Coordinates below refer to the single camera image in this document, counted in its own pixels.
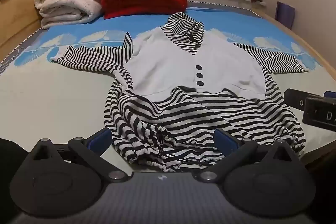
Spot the black white striped child garment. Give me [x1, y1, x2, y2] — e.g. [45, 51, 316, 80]
[54, 12, 306, 172]

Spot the purple box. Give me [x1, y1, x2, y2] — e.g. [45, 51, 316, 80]
[274, 2, 295, 30]

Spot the cream folded quilt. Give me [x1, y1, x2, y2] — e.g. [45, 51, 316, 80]
[34, 0, 102, 29]

